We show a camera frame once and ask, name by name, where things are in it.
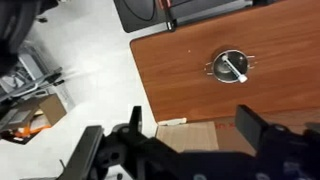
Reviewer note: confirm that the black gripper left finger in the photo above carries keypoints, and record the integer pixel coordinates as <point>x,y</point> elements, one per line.
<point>135,118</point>

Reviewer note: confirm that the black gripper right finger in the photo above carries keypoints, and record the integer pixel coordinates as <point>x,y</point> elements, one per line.
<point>250,126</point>

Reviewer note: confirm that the small steel pot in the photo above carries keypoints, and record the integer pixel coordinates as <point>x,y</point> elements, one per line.
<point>218,70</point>

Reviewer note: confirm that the brown cardboard sheet red print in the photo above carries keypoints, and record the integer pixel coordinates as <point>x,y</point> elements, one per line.
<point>186,136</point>

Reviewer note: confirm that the open cardboard box orange contents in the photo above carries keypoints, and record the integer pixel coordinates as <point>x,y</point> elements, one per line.
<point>51,110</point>

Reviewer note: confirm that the black perforated platform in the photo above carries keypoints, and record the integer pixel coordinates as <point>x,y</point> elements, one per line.
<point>140,16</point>

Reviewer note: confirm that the black rolling chair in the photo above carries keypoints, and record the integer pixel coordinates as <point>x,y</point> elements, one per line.
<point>16,23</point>

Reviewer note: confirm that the grey metal frame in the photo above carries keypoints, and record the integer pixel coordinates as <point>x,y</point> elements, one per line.
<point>30,68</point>

